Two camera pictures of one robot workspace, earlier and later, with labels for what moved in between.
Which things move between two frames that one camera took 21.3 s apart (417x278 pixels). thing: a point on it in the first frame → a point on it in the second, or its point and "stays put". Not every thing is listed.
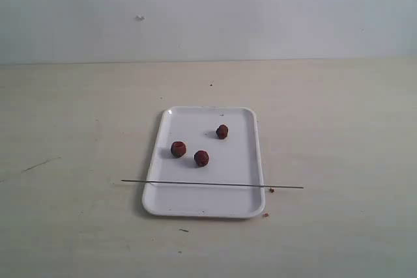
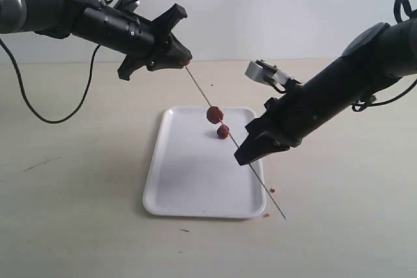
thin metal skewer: (212, 184) → (236, 146)
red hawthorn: (221, 131) stays put
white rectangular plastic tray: (236, 159) stays put
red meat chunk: (201, 157) → (184, 62)
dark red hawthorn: (178, 149) → (214, 114)
